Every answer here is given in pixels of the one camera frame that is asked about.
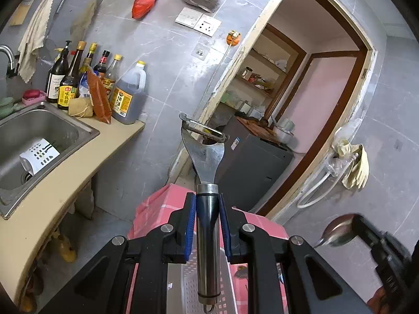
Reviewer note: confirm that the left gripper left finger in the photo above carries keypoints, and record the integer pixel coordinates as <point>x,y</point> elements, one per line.
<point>130,276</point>

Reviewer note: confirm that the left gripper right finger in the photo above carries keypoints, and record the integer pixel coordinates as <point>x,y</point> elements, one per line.
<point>284,276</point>

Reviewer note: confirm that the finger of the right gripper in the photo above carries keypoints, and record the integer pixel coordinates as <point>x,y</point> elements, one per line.
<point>367,232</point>

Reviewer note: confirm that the steel vegetable peeler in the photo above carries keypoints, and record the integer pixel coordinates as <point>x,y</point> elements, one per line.
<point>205,147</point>

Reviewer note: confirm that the person right hand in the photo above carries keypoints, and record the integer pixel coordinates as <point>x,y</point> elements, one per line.
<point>378,303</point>

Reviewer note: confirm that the yellow rubber gloves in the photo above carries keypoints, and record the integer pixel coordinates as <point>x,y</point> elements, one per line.
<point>356,174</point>

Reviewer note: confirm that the white perforated utensil basket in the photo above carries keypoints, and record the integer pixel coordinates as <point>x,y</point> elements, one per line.
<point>182,287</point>

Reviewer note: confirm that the pink plaid tablecloth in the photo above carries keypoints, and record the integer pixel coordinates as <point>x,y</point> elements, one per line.
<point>157,208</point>

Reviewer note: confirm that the grey washing machine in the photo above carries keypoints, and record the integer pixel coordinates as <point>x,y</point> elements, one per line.
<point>249,167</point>

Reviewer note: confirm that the white pot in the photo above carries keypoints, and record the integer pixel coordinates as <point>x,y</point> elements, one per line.
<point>284,130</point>

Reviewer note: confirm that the orange snack pouch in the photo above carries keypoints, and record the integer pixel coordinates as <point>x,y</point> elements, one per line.
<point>100,102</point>

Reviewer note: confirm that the steel sink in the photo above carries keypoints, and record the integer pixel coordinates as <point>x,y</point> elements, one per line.
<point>34,141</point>

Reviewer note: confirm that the large oil jug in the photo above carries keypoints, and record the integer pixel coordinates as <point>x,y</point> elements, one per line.
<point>128,96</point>

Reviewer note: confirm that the chrome faucet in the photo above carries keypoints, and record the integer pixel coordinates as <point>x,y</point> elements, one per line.
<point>11,68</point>

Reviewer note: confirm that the hanging white towel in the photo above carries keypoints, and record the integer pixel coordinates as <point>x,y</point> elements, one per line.
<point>33,40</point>

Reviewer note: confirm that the wooden grater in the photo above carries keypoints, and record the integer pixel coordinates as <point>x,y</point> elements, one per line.
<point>21,12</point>

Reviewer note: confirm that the red plastic bag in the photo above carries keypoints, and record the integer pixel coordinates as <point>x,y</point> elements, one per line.
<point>141,7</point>

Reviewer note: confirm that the orange wall hook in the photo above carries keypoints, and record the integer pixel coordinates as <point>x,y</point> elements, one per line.
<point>233,38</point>

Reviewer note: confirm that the white wall socket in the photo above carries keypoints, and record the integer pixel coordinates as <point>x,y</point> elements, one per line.
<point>198,21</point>

